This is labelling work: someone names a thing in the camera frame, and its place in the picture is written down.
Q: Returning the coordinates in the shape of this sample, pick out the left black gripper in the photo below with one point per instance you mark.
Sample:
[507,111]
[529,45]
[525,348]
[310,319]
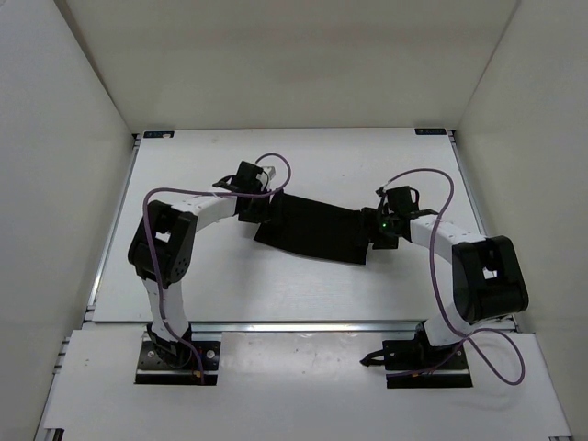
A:
[262,216]

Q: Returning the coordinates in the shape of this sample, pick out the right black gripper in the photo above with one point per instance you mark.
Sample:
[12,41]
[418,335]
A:
[370,217]

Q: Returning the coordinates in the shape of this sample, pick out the black skirt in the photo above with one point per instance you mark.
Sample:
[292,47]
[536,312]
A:
[314,229]

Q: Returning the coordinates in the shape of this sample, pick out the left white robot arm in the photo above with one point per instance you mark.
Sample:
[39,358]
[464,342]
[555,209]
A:
[162,247]

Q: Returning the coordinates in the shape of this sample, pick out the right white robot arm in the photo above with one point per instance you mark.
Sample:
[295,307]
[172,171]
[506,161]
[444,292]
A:
[487,281]

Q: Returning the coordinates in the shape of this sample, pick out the right blue corner label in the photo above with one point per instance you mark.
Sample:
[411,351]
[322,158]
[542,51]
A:
[430,132]

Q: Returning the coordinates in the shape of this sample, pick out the blue corner label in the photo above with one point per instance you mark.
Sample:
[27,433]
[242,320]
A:
[158,134]
[430,132]

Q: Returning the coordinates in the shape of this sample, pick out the left blue corner label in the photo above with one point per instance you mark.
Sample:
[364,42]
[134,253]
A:
[158,134]

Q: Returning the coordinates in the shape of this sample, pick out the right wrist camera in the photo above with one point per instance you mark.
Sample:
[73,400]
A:
[385,198]

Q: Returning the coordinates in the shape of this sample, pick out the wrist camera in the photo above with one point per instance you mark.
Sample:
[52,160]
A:
[385,198]
[266,175]

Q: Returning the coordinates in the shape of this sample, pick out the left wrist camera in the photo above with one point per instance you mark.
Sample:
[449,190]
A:
[266,175]

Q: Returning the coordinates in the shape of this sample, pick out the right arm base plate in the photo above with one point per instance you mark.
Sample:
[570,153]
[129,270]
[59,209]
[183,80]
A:
[415,364]

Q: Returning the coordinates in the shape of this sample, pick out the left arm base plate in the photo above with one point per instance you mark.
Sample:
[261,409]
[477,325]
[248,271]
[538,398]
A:
[160,363]

